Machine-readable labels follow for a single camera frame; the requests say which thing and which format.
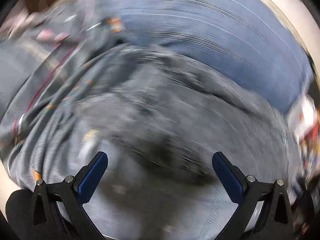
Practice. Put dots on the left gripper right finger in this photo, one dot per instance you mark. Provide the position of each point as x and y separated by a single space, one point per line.
263 211

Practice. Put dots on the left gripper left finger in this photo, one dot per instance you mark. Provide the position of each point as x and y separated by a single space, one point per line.
57 209

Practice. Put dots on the grey denim pants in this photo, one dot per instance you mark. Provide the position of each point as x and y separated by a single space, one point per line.
172 113

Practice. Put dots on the clear plastic bag clutter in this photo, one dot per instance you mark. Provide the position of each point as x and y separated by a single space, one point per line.
308 178

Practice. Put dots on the white paper bag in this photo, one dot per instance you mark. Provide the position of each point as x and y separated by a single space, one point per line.
302 117

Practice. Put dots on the grey patterned bed sheet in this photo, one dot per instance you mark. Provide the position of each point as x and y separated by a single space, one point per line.
44 73

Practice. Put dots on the blue plaid pillow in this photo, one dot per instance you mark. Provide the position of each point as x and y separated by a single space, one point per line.
242 39

